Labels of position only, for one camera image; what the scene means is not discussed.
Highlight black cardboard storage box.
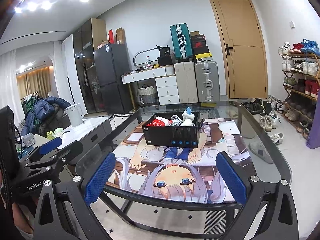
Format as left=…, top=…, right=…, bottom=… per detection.
left=142, top=112, right=204, bottom=148

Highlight white plush toy blue tag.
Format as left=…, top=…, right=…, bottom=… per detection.
left=180, top=107, right=195, bottom=127

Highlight white cable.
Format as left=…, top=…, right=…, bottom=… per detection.
left=170, top=114, right=183, bottom=127

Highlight red white snack bag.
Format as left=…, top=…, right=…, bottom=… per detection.
left=147, top=116, right=174, bottom=127

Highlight blue puffer jacket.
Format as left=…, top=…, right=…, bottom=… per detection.
left=21, top=96, right=71, bottom=137

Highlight white electric kettle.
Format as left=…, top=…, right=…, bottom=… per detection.
left=66, top=103, right=84, bottom=127

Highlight grey sneaker on floor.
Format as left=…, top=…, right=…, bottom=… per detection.
left=248, top=142, right=274, bottom=164

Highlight grey white side cabinet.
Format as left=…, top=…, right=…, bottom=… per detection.
left=30, top=115, right=113, bottom=165

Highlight anime print desk mat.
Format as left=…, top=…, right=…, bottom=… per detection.
left=107, top=118, right=256, bottom=204

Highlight purple rolled mat bag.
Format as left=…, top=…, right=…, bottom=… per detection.
left=306, top=96, right=320, bottom=149

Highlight black refrigerator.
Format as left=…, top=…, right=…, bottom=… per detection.
left=94, top=43, right=133, bottom=114

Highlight woven laundry basket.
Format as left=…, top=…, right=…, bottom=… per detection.
left=137, top=85, right=157, bottom=105

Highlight silver aluminium suitcase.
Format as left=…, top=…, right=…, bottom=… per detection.
left=195, top=61, right=220, bottom=102

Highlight dark glass cabinet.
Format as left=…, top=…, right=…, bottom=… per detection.
left=73, top=18, right=107, bottom=114

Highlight beige suitcase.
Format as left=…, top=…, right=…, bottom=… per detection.
left=174, top=61, right=198, bottom=103

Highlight plastic water bottle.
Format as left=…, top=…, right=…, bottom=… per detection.
left=146, top=56, right=152, bottom=68

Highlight wooden shoe rack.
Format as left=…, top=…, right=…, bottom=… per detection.
left=281, top=54, right=319, bottom=139

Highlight white desk with drawers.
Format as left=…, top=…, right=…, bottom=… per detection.
left=121, top=65, right=180, bottom=109

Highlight stacked shoe boxes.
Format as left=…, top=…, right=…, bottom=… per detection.
left=190, top=31, right=213, bottom=62

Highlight black paper bag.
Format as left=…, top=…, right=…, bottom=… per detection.
left=156, top=46, right=170, bottom=57

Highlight teal suitcase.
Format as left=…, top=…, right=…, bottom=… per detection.
left=170, top=23, right=193, bottom=62

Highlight wooden door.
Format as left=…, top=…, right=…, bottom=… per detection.
left=210, top=0, right=268, bottom=99

